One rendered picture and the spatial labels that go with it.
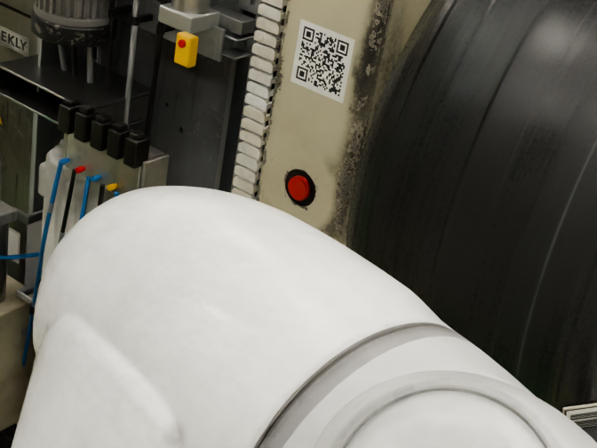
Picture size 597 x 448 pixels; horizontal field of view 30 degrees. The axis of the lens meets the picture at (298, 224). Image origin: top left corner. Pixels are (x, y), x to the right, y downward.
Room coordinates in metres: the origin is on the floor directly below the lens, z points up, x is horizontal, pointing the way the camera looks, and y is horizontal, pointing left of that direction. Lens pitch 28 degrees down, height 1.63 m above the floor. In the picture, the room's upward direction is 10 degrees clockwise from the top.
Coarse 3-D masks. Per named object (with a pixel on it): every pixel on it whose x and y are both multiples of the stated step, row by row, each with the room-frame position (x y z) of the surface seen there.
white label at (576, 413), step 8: (568, 408) 0.81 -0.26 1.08; (576, 408) 0.81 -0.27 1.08; (584, 408) 0.81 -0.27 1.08; (592, 408) 0.81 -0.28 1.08; (568, 416) 0.81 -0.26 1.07; (576, 416) 0.81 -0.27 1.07; (584, 416) 0.81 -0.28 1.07; (592, 416) 0.82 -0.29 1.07; (584, 424) 0.82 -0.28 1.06; (592, 424) 0.82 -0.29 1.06
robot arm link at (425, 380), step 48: (384, 336) 0.34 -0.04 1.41; (432, 336) 0.35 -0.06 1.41; (336, 384) 0.32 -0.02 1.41; (384, 384) 0.30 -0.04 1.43; (432, 384) 0.29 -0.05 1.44; (480, 384) 0.29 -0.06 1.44; (288, 432) 0.31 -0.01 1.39; (336, 432) 0.28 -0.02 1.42; (384, 432) 0.27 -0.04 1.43; (432, 432) 0.27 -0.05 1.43; (480, 432) 0.26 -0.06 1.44; (528, 432) 0.27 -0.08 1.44; (576, 432) 0.28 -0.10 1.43
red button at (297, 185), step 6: (294, 180) 1.19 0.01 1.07; (300, 180) 1.18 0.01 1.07; (306, 180) 1.18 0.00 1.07; (288, 186) 1.19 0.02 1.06; (294, 186) 1.19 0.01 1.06; (300, 186) 1.18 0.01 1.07; (306, 186) 1.18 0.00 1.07; (294, 192) 1.19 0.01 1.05; (300, 192) 1.18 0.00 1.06; (306, 192) 1.18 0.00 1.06; (294, 198) 1.19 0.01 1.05; (300, 198) 1.18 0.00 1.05
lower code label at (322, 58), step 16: (304, 32) 1.20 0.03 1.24; (320, 32) 1.19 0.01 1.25; (304, 48) 1.20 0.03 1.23; (320, 48) 1.19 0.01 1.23; (336, 48) 1.18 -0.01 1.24; (352, 48) 1.17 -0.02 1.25; (304, 64) 1.20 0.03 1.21; (320, 64) 1.19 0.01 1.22; (336, 64) 1.18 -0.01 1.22; (304, 80) 1.20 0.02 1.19; (320, 80) 1.19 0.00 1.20; (336, 80) 1.17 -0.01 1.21; (336, 96) 1.17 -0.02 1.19
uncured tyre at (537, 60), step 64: (448, 0) 0.98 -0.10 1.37; (512, 0) 0.95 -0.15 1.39; (576, 0) 0.94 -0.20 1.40; (448, 64) 0.92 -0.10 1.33; (512, 64) 0.90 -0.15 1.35; (576, 64) 0.89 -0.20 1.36; (384, 128) 0.93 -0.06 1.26; (448, 128) 0.89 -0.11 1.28; (512, 128) 0.87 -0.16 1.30; (576, 128) 0.85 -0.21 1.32; (384, 192) 0.90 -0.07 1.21; (448, 192) 0.87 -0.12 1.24; (512, 192) 0.84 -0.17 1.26; (576, 192) 0.82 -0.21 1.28; (384, 256) 0.89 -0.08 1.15; (448, 256) 0.85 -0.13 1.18; (512, 256) 0.83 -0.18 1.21; (576, 256) 0.80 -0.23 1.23; (448, 320) 0.85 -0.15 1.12; (512, 320) 0.82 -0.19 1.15; (576, 320) 0.80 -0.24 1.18; (576, 384) 0.80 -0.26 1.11
